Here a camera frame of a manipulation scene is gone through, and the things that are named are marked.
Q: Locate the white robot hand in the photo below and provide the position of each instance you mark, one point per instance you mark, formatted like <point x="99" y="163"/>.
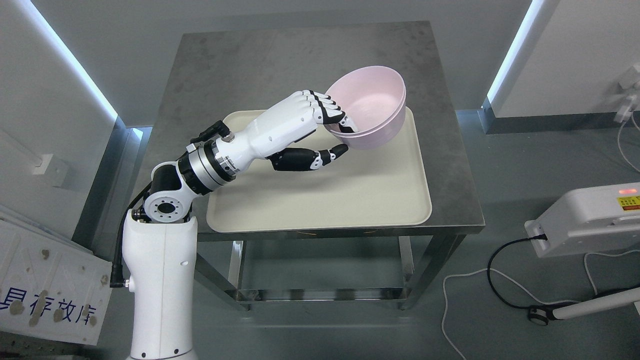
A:
<point x="288" y="121"/>

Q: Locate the pink bowl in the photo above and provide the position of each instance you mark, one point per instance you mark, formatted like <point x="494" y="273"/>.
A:
<point x="379" y="81"/>
<point x="378" y="120"/>

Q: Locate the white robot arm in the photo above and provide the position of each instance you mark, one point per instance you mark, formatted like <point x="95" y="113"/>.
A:
<point x="159" y="240"/>

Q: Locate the cream plastic tray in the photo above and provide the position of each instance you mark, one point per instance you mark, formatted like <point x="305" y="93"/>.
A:
<point x="380" y="187"/>

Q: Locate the stainless steel table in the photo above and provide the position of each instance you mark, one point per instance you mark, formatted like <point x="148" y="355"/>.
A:
<point x="215" y="73"/>

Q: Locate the white machine with warning label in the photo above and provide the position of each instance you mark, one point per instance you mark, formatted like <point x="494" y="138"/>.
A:
<point x="588" y="219"/>

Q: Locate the white wheeled base leg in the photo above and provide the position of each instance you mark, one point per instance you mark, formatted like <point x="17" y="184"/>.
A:
<point x="543" y="314"/>

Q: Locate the white signboard with blue characters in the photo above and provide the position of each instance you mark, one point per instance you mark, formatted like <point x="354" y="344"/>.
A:
<point x="50" y="289"/>

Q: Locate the white wall socket box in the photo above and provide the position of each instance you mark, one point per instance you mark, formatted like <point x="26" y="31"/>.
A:
<point x="52" y="170"/>

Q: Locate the white wall plug adapter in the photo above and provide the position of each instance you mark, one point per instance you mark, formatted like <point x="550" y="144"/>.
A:
<point x="630" y="84"/>

